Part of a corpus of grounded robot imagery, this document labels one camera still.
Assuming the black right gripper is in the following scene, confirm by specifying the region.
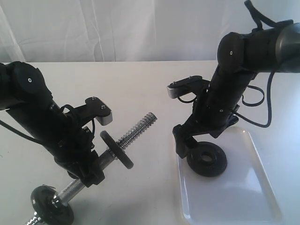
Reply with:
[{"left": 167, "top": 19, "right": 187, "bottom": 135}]
[{"left": 172, "top": 89, "right": 240, "bottom": 158}]

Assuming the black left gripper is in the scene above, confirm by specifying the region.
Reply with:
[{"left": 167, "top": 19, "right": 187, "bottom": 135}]
[{"left": 50, "top": 117, "right": 104, "bottom": 188}]

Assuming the black weight plate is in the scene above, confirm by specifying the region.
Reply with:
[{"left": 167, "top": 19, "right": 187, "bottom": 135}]
[{"left": 187, "top": 142, "right": 227, "bottom": 177}]

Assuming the chrome threaded dumbbell bar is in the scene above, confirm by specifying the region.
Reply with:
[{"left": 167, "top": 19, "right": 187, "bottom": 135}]
[{"left": 25, "top": 112, "right": 157, "bottom": 225}]

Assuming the black plate with chrome nut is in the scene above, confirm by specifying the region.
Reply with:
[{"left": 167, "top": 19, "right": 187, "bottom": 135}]
[{"left": 30, "top": 185, "right": 74, "bottom": 225}]

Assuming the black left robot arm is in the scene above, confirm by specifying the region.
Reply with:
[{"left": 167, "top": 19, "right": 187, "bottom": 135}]
[{"left": 0, "top": 61, "right": 112, "bottom": 187}]

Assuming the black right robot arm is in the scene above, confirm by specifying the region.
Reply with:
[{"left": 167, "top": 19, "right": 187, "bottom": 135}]
[{"left": 168, "top": 21, "right": 300, "bottom": 158}]

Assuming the white rectangular plastic tray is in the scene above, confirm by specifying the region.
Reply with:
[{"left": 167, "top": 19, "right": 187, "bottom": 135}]
[{"left": 177, "top": 127, "right": 284, "bottom": 225}]

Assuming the white backdrop curtain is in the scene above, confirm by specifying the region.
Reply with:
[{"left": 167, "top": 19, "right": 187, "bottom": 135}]
[{"left": 0, "top": 0, "right": 300, "bottom": 63}]

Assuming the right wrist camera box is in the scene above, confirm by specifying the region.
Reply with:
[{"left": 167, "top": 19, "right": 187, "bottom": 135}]
[{"left": 167, "top": 75, "right": 203, "bottom": 99}]

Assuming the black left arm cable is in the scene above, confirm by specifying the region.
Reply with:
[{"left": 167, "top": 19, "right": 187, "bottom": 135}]
[{"left": 0, "top": 119, "right": 43, "bottom": 146}]

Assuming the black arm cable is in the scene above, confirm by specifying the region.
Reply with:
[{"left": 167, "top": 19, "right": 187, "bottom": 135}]
[
  {"left": 0, "top": 119, "right": 43, "bottom": 146},
  {"left": 241, "top": 0, "right": 293, "bottom": 128}
]

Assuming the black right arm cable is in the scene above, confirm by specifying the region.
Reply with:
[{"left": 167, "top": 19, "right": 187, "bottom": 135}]
[{"left": 241, "top": 0, "right": 293, "bottom": 128}]

